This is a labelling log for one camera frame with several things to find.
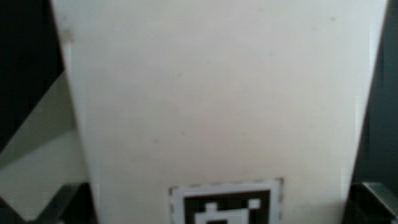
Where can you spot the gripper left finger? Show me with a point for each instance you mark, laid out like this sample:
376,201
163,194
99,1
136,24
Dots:
70,209

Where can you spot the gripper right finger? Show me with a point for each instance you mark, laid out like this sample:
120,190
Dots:
372,204

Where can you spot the white cabinet top block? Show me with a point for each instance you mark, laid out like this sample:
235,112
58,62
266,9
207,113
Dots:
187,100

